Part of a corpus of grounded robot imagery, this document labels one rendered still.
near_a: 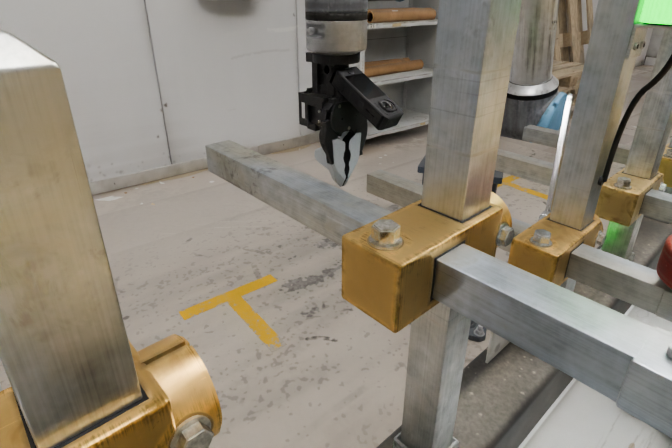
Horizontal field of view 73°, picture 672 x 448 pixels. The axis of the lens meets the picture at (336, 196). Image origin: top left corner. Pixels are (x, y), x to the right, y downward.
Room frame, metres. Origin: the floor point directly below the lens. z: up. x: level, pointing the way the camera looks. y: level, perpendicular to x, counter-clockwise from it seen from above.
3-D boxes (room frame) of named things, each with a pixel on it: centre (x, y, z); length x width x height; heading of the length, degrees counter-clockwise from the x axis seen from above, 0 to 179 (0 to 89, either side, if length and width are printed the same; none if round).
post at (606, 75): (0.46, -0.27, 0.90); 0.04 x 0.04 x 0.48; 42
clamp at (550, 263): (0.44, -0.26, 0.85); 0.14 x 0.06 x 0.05; 132
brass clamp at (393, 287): (0.28, -0.07, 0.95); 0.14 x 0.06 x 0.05; 132
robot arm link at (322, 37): (0.70, 0.00, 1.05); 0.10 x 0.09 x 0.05; 132
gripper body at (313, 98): (0.71, 0.00, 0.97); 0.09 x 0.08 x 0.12; 42
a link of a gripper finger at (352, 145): (0.71, -0.01, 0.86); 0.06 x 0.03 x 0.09; 42
